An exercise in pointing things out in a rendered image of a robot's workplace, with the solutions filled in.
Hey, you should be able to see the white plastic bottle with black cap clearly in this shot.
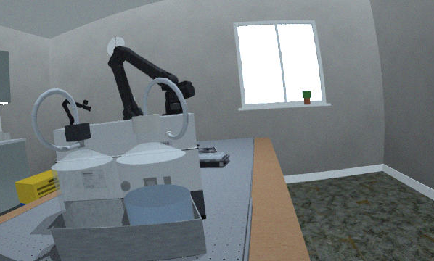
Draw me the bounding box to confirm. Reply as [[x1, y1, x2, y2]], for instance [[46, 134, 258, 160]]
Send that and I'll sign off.
[[51, 123, 124, 228]]

